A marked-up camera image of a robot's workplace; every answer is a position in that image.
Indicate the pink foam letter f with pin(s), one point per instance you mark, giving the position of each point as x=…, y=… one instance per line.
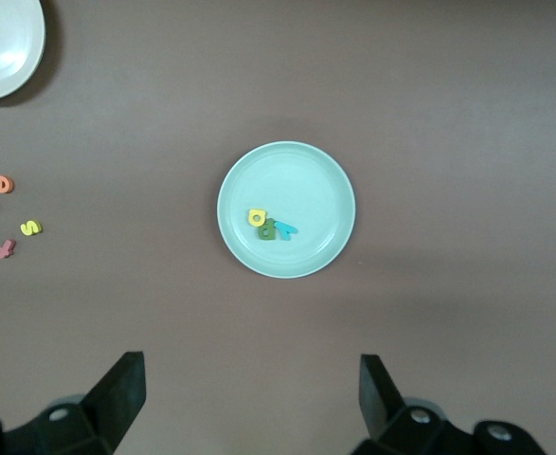
x=5, y=249

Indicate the light green plate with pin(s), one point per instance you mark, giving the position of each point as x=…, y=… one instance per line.
x=296, y=180

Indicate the yellow foam letter s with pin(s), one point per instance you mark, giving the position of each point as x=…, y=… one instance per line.
x=31, y=227

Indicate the teal foam letter y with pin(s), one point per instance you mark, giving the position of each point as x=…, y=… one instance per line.
x=284, y=230

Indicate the brown table cover sheet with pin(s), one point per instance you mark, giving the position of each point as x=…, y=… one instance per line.
x=164, y=308

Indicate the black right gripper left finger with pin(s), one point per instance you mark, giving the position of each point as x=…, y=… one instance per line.
x=93, y=417

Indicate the green foam letter p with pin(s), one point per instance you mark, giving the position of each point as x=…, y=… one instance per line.
x=272, y=227

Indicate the beige plate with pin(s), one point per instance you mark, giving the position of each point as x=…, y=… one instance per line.
x=3, y=42

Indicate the yellow foam letter D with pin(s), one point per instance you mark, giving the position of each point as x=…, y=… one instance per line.
x=251, y=213

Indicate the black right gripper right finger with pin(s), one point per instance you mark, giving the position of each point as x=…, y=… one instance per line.
x=400, y=426

